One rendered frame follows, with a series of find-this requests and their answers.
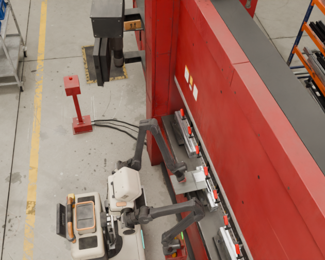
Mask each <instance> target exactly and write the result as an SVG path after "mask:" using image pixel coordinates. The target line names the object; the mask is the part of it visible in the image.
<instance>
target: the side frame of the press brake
mask: <svg viewBox="0 0 325 260"><path fill-rule="evenodd" d="M239 1H240V2H241V4H242V5H243V6H244V8H245V5H246V3H247V0H239ZM257 1H258V0H251V4H250V5H251V7H250V8H249V9H248V8H245V9H246V11H247V12H248V13H249V15H250V16H251V17H252V18H253V17H254V13H255V9H256V5H257ZM179 12H180V0H144V17H145V87H146V119H153V118H154V119H156V120H157V121H158V126H159V127H160V131H161V125H162V120H161V117H162V116H167V115H173V114H174V113H175V111H180V109H183V111H184V116H185V110H186V106H185V104H184V102H183V99H182V97H181V95H180V92H179V90H178V88H177V85H176V83H175V80H174V76H175V63H176V49H177V34H178V21H179ZM147 152H148V155H149V158H150V162H151V166H155V165H160V163H161V162H164V159H163V156H162V154H161V151H160V149H159V147H158V144H157V142H156V140H155V138H154V136H153V135H152V132H151V131H149V130H147Z"/></svg>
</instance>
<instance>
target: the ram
mask: <svg viewBox="0 0 325 260"><path fill-rule="evenodd" d="M186 67H187V69H188V71H189V77H188V82H187V80H186V78H185V68H186ZM190 76H191V77H192V79H193V80H192V85H191V83H190ZM175 77H176V79H177V82H178V84H179V86H180V89H181V91H182V93H183V96H184V98H185V100H186V103H187V105H188V108H189V110H190V112H191V115H192V117H193V119H194V122H195V124H196V126H197V129H198V131H199V133H200V136H201V138H202V140H203V143H204V145H205V147H206V150H207V152H208V154H209V157H210V159H211V161H212V164H213V166H214V168H215V171H216V174H217V176H218V178H219V181H220V183H221V185H222V188H223V190H224V192H225V195H226V197H227V199H228V202H229V204H230V206H231V209H232V211H233V213H234V216H235V218H236V220H237V223H238V225H239V227H240V230H241V232H242V235H243V237H244V239H245V241H246V244H247V246H248V248H249V251H250V253H251V256H252V258H253V260H325V257H324V255H323V254H322V252H321V250H320V248H319V246H318V244H317V243H316V241H315V239H314V238H313V236H312V234H311V232H310V230H309V229H308V227H307V225H306V223H305V221H304V220H303V218H302V216H301V214H300V212H299V211H298V209H297V207H296V205H295V203H294V202H293V200H292V198H291V196H290V194H289V193H288V191H287V189H286V187H285V185H284V184H283V182H282V180H281V178H280V176H279V175H278V173H277V171H276V169H275V167H274V165H273V164H272V162H271V160H270V158H269V156H268V155H267V153H266V151H265V149H264V148H263V146H262V144H261V142H260V140H259V139H258V137H257V135H256V133H255V131H254V129H253V128H252V126H251V124H250V122H249V120H248V119H247V117H246V115H245V113H244V111H243V110H242V108H241V106H240V104H239V102H238V101H237V99H236V97H235V96H234V94H233V92H232V90H231V88H230V87H229V85H228V83H227V81H226V79H225V78H224V76H223V74H222V72H221V70H220V69H219V67H218V65H217V63H216V61H215V60H214V58H213V56H212V54H211V52H210V50H209V49H208V47H207V45H206V43H205V41H204V40H203V38H202V36H201V34H200V32H199V31H198V29H197V27H196V25H195V23H194V22H193V20H192V18H191V16H190V14H189V13H188V11H187V9H186V7H185V5H184V4H183V2H182V0H180V12H179V21H178V34H177V49H176V63H175ZM174 80H175V78H174ZM175 83H176V80H175ZM189 84H190V85H191V87H192V88H191V89H190V87H189ZM194 84H195V86H196V88H197V90H198V95H197V101H196V100H195V98H194V96H193V88H194ZM176 85H177V83H176ZM177 88H178V90H179V87H178V85H177ZM179 92H180V90H179ZM180 95H181V97H182V94H181V92H180ZM182 99H183V97H182ZM183 102H184V104H185V101H184V99H183ZM185 106H186V104H185ZM188 108H187V106H186V109H187V111H188ZM188 114H189V116H190V113H189V111H188ZM190 118H191V116H190ZM191 121H192V123H193V120H192V118H191ZM193 126H194V128H195V130H196V127H195V125H194V123H193ZM196 133H197V135H198V138H199V140H200V143H201V145H202V147H203V150H204V152H205V149H204V146H203V144H202V142H201V139H200V137H199V134H198V132H197V130H196ZM205 155H206V157H207V159H208V156H207V154H206V152H205ZM208 162H209V164H210V166H211V163H210V161H209V159H208ZM211 169H212V171H213V173H214V170H213V168H212V166H211ZM214 176H215V178H216V181H217V183H218V185H219V182H218V180H217V177H216V175H215V173H214ZM219 188H220V190H221V193H222V195H223V197H224V200H225V202H226V205H227V207H228V209H229V212H230V214H231V216H232V219H233V221H234V223H235V226H236V228H237V231H238V234H239V236H240V238H241V241H242V243H243V245H244V248H245V250H246V252H247V255H248V257H249V260H251V258H250V256H249V254H248V251H247V248H246V246H245V244H244V241H243V239H242V237H241V234H240V232H239V229H238V227H237V225H236V222H235V220H234V218H233V215H232V213H231V210H230V208H229V206H228V203H227V201H226V199H225V196H224V194H223V192H222V189H221V187H220V185H219Z"/></svg>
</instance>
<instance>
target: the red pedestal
mask: <svg viewBox="0 0 325 260"><path fill-rule="evenodd" d="M63 80H64V88H65V91H66V95H67V96H71V95H72V97H73V101H74V105H75V109H76V113H77V117H75V118H73V123H72V130H73V134H74V135H76V134H82V133H87V132H92V131H93V129H92V124H91V118H90V115H86V116H82V114H81V111H80V107H79V103H78V98H77V95H78V94H81V91H80V85H79V80H78V75H71V76H65V77H63Z"/></svg>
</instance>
